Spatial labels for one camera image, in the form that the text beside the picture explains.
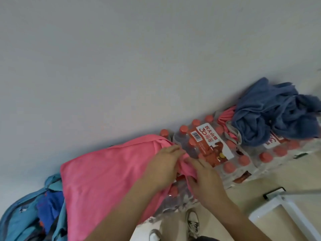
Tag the person's left hand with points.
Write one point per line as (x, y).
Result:
(163, 165)

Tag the person's right hand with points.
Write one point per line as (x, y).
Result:
(208, 183)

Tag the grey-blue towel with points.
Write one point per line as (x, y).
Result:
(270, 115)

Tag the blue t-shirt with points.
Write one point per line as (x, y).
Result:
(51, 205)

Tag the light blue backpack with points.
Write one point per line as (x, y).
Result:
(20, 218)

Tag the person's right forearm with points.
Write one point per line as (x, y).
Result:
(238, 223)

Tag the person's left forearm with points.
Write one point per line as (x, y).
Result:
(120, 215)

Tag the person's dark shorts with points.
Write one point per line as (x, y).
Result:
(208, 238)

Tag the stack of water bottle packs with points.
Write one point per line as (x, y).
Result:
(238, 158)

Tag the white and black sneaker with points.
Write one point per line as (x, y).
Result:
(155, 235)
(193, 222)

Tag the white gym machine frame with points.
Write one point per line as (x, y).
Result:
(283, 210)

